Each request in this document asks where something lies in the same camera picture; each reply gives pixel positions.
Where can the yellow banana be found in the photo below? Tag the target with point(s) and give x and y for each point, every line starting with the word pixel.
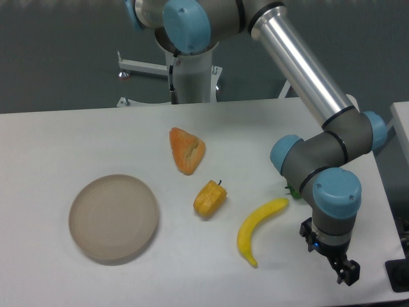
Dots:
pixel 250 224

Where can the green pepper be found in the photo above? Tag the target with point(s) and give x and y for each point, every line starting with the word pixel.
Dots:
pixel 292 191

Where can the white side table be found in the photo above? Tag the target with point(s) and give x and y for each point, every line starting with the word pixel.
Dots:
pixel 400 118

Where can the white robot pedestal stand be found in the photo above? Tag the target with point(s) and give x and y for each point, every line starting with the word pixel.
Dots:
pixel 191 78

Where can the beige round plate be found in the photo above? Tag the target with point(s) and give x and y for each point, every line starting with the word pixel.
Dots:
pixel 113 219

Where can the black device at table edge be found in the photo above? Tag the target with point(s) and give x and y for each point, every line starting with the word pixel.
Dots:
pixel 397 272

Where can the yellow bell pepper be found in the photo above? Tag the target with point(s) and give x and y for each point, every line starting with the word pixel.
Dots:
pixel 209 199

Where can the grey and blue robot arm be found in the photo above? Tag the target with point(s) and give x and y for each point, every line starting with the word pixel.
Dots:
pixel 313 167

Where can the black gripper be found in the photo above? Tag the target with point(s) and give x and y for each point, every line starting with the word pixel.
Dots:
pixel 334 248

